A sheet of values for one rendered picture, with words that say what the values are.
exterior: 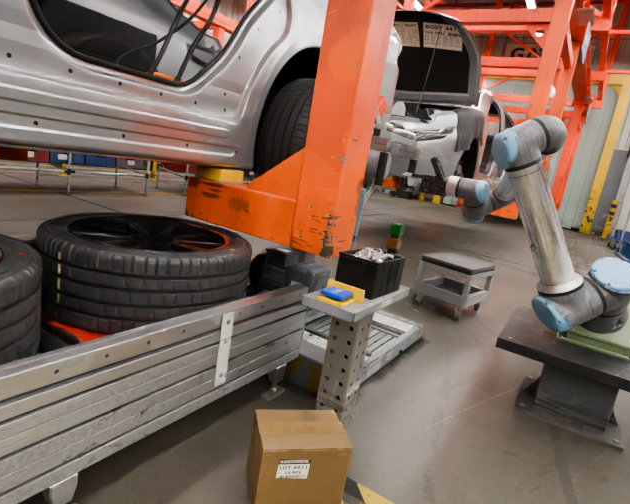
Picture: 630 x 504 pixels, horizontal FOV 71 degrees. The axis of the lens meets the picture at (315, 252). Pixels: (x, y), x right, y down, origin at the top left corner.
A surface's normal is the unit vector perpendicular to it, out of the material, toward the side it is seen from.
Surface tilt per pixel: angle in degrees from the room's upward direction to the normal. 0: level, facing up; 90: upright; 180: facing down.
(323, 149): 90
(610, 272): 41
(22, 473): 90
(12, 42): 92
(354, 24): 90
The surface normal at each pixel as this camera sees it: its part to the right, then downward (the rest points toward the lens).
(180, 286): 0.53, 0.26
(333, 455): 0.24, 0.25
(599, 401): -0.51, 0.10
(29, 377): 0.84, 0.25
